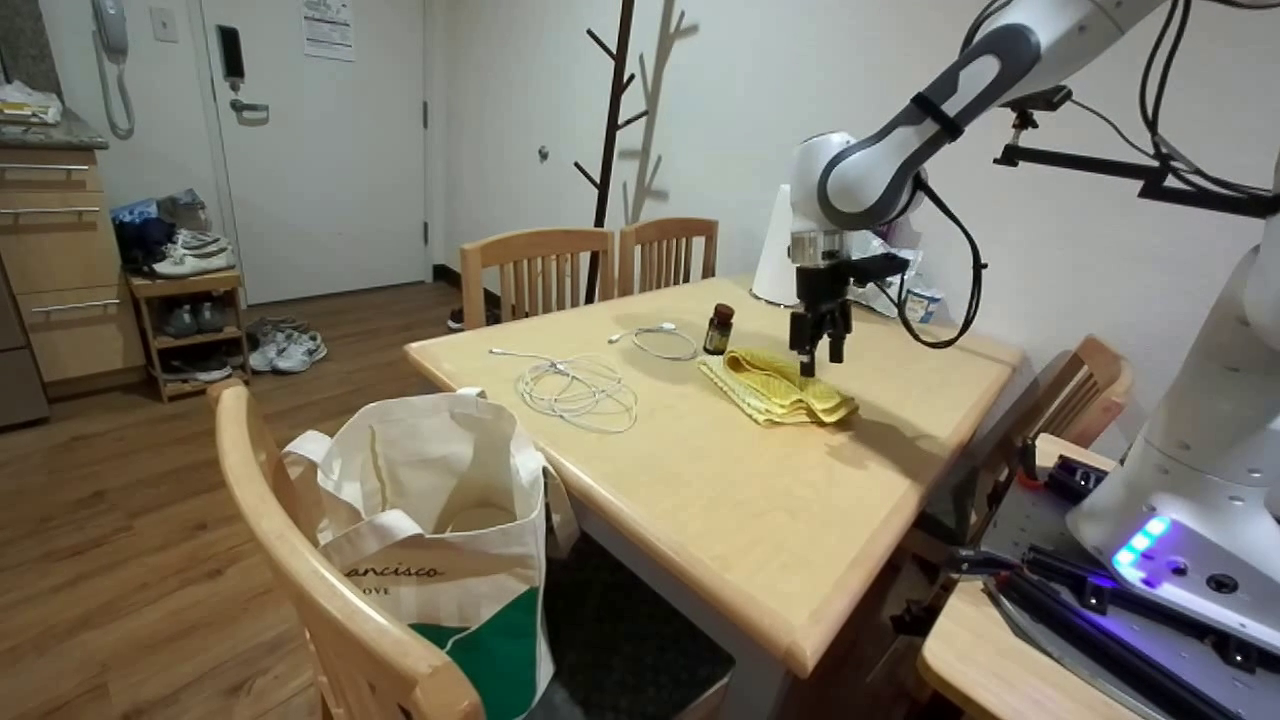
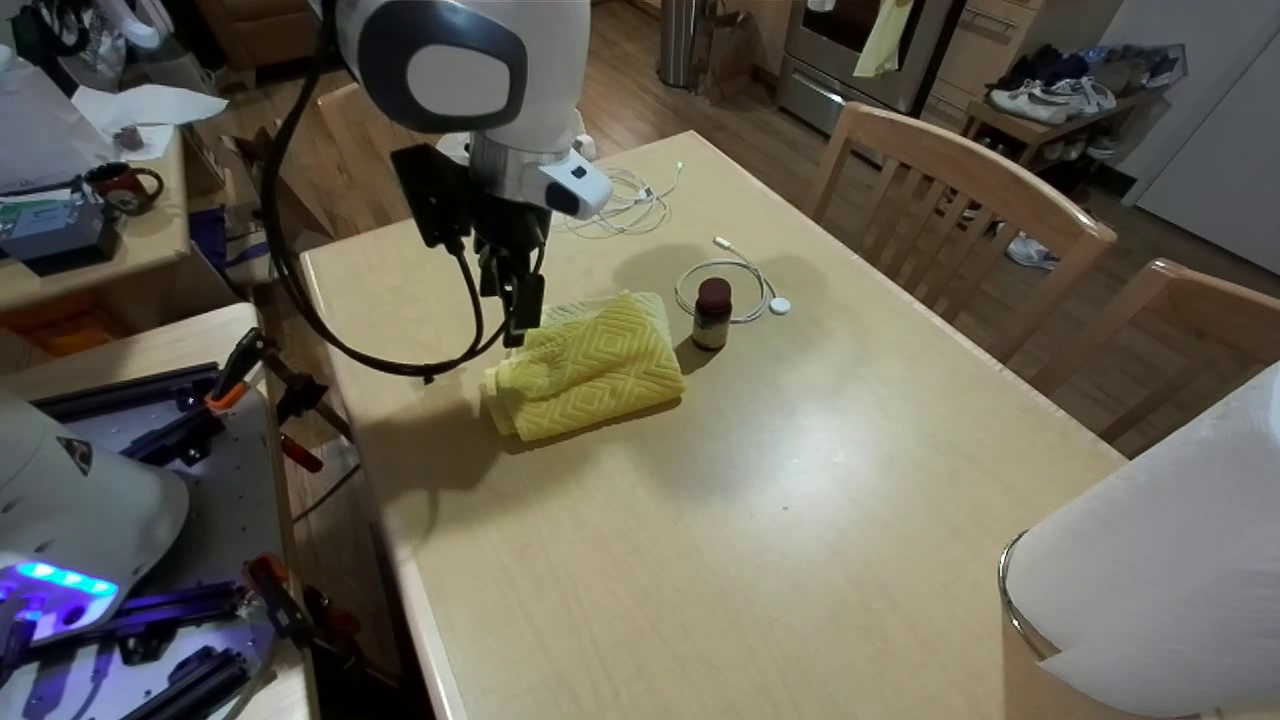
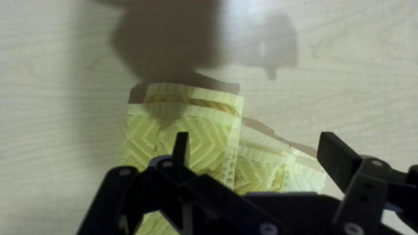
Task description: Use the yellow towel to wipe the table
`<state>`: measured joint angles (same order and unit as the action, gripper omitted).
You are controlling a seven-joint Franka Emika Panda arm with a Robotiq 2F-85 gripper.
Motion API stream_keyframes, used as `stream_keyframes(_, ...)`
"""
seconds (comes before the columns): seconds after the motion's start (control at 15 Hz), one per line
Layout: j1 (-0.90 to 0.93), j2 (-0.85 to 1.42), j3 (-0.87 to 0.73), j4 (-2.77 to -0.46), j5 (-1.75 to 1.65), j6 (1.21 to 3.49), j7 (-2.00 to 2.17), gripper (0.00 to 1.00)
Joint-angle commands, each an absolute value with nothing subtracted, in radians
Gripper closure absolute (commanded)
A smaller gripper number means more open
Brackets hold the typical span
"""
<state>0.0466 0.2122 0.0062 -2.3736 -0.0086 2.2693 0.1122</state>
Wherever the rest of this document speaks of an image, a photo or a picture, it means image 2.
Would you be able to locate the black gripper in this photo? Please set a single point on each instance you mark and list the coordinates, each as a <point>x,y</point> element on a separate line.
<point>515,244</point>

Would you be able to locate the yellow towel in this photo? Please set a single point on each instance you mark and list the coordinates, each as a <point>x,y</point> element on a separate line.
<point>603,374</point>

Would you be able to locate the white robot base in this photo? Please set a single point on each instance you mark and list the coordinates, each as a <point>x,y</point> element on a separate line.
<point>82,504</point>

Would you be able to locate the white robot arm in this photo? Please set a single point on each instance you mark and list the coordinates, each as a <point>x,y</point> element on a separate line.
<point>535,66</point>

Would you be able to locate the white paper towel roll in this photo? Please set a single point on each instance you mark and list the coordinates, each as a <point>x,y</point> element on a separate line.
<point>1175,561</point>

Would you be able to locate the small brown bottle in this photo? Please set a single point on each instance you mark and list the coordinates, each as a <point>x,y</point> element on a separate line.
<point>715,316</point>

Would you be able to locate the black orange clamp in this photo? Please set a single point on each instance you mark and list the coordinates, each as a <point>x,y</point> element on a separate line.
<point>272,580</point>
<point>243,361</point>

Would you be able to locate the metal trash can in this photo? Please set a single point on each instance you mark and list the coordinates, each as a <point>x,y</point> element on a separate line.
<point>681,42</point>

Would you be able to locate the grey robot mounting plate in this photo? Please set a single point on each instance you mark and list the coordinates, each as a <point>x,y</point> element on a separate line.
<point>235,493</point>

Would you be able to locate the wooden desk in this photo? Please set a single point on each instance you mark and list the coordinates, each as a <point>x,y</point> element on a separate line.
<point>147,240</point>

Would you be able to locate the wooden robot side table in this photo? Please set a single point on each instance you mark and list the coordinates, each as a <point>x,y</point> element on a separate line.
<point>133,341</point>

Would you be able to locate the stainless steel appliance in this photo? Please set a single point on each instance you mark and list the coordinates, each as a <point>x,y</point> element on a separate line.
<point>835,62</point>

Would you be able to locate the white paper sheet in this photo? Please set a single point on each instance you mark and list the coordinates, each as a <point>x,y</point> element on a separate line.
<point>141,107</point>

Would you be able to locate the yellow green hanging cloth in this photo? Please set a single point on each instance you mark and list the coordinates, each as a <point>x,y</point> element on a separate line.
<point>883,42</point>

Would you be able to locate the grey blue case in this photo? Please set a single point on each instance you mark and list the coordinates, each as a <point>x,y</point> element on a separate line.
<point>55,223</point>

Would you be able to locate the white grey sneakers pair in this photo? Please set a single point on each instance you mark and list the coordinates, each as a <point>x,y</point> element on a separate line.
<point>1028,249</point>

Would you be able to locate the wooden shoe rack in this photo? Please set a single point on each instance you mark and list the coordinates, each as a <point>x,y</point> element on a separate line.
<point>1014,130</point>

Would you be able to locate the wooden drawer cabinet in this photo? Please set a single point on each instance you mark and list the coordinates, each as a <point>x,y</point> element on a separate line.
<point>995,44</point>

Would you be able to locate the dark shoes pair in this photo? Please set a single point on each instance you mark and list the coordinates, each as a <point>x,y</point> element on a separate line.
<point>1043,66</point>

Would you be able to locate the white door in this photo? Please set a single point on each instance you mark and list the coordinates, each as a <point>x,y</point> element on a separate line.
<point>1221,133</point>

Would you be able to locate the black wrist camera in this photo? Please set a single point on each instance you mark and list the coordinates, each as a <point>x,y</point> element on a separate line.
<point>435,193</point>

